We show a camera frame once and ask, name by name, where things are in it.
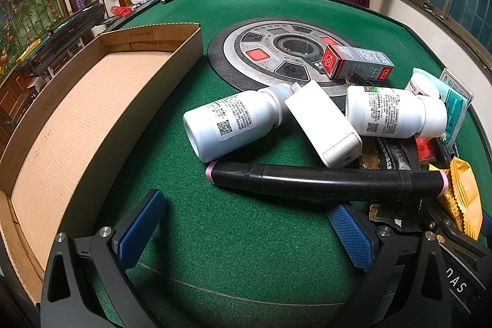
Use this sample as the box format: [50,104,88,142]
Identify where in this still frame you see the yellow snack packet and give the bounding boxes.
[438,156,483,241]

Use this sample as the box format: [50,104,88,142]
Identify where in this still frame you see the folding mahjong table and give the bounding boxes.
[15,1,106,79]

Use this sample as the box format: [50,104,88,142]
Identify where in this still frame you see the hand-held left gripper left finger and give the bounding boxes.
[40,189,167,328]

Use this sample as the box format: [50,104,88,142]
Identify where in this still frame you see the teal tissue packet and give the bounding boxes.
[438,68,474,146]

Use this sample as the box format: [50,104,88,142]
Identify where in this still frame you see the small red packet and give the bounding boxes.
[415,138,437,163]

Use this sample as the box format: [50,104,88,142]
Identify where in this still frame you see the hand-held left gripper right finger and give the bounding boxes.
[326,203,454,328]

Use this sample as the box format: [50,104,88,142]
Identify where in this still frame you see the white power adapter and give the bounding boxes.
[284,79,363,169]

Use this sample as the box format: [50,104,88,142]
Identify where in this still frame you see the dark snack packet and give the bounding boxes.
[359,138,429,232]

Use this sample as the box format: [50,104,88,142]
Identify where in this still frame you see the black marker pink ends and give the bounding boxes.
[205,161,450,203]

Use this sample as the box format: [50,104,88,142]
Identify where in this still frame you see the plain white plastic bottle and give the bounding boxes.
[183,84,293,163]

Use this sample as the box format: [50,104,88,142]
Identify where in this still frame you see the white bottle green red label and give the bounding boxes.
[345,86,448,140]

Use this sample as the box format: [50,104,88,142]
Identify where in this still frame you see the floral wall poster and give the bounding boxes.
[0,0,64,75]

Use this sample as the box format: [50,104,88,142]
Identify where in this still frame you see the round grey control panel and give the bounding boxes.
[207,18,385,98]

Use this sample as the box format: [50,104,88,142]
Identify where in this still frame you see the small white jar red label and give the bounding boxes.
[405,67,441,98]

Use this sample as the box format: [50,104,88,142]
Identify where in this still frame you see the shallow cardboard box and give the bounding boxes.
[0,22,203,306]

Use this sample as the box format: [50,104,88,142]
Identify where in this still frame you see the grey carton red end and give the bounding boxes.
[322,44,395,80]

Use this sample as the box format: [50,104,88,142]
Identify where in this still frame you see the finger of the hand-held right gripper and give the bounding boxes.
[425,205,492,269]

